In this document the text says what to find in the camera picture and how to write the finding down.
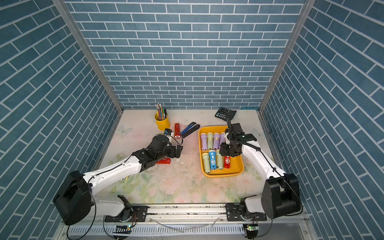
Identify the small red flashlight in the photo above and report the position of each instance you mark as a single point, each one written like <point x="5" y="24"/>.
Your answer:
<point x="177" y="131"/>

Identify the black calculator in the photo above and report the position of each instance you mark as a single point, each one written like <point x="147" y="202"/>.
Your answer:
<point x="223" y="113"/>

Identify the blue white flashlight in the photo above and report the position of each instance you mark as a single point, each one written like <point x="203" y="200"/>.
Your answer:
<point x="213" y="159"/>

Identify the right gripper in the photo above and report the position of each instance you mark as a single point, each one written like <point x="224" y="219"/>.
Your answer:
<point x="224" y="151"/>

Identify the red flashlight white rim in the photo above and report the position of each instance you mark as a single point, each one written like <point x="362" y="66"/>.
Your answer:
<point x="227" y="162"/>

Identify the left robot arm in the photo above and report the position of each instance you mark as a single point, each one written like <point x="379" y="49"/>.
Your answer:
<point x="75" y="197"/>

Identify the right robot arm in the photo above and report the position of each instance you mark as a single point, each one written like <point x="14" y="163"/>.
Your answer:
<point x="280" y="196"/>

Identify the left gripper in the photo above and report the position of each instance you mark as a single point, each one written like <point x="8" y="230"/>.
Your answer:
<point x="173" y="154"/>

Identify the green flashlight yellow button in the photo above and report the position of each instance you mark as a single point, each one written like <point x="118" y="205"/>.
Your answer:
<point x="210" y="140"/>

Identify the yellow pen cup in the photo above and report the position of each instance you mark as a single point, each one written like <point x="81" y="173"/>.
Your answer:
<point x="162" y="124"/>

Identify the blue black stapler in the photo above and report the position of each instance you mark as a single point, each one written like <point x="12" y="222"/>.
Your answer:
<point x="192" y="127"/>

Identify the yellow plastic tray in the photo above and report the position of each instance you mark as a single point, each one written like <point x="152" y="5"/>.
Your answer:
<point x="237" y="164"/>

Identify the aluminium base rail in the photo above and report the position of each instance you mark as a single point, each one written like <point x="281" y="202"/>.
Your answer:
<point x="190" y="221"/>

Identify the pens in cup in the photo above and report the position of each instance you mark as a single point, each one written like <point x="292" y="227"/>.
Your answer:
<point x="161" y="112"/>

